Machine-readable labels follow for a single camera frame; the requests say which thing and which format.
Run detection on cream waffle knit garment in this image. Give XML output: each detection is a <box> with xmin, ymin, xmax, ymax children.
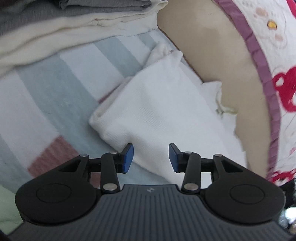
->
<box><xmin>89</xmin><ymin>43</ymin><xmax>247</xmax><ymax>185</ymax></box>

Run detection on light green garment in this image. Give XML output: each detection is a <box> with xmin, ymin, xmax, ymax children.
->
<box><xmin>0</xmin><ymin>186</ymin><xmax>23</xmax><ymax>235</ymax></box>

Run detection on beige bed base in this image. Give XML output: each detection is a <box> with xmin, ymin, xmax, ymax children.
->
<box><xmin>157</xmin><ymin>0</ymin><xmax>270</xmax><ymax>177</ymax></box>

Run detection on folded cream garment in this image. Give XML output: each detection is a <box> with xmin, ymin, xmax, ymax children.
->
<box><xmin>1</xmin><ymin>1</ymin><xmax>168</xmax><ymax>75</ymax></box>

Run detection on bear print quilt purple trim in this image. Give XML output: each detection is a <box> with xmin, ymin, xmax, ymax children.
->
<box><xmin>216</xmin><ymin>1</ymin><xmax>295</xmax><ymax>186</ymax></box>

